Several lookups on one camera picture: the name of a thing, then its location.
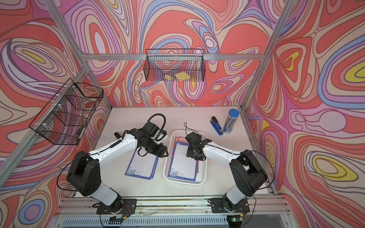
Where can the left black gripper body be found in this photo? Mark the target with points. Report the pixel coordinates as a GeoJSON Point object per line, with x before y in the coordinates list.
{"type": "Point", "coordinates": [155, 148]}

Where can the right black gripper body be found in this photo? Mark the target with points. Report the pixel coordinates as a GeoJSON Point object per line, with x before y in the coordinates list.
{"type": "Point", "coordinates": [191, 153]}

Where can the blue floral stationery sheet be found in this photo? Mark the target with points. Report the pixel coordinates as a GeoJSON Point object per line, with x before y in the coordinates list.
{"type": "Point", "coordinates": [148, 168]}

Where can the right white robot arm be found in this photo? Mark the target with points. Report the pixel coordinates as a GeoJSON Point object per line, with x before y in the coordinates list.
{"type": "Point", "coordinates": [247, 171]}

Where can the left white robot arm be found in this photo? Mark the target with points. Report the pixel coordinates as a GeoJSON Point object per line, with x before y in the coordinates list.
{"type": "Point", "coordinates": [85, 170]}

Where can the red bordered stationery sheet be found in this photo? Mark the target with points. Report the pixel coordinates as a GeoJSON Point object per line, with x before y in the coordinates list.
{"type": "Point", "coordinates": [180, 139]}

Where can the white plastic storage tray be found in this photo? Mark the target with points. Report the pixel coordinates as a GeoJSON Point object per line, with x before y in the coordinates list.
{"type": "Point", "coordinates": [202, 169]}

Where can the black white marker pen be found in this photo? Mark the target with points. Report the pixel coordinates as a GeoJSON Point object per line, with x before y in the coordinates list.
{"type": "Point", "coordinates": [117, 135]}

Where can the blue stapler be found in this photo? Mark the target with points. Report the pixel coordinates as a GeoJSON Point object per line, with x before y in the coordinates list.
{"type": "Point", "coordinates": [214, 122]}

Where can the blue lidded pen tube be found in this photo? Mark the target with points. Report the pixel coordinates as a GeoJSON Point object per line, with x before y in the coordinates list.
{"type": "Point", "coordinates": [233, 114]}

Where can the yellow sticky note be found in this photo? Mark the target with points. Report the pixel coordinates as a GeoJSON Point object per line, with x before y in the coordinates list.
{"type": "Point", "coordinates": [182, 76]}

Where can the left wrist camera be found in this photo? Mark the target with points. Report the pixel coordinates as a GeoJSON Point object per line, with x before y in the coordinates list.
{"type": "Point", "coordinates": [155, 132]}

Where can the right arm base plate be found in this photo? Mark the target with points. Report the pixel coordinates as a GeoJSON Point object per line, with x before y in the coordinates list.
{"type": "Point", "coordinates": [223, 205]}

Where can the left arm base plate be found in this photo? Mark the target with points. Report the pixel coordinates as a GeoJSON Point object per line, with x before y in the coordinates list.
{"type": "Point", "coordinates": [121, 206]}

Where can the back black wire basket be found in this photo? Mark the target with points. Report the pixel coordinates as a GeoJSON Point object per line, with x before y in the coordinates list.
{"type": "Point", "coordinates": [161, 64]}

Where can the black wire basket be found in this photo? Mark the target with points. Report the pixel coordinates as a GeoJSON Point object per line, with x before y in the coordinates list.
{"type": "Point", "coordinates": [161, 64]}
{"type": "Point", "coordinates": [65, 117]}

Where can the left black wire basket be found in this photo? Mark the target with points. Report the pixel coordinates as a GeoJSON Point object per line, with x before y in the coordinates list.
{"type": "Point", "coordinates": [65, 117]}

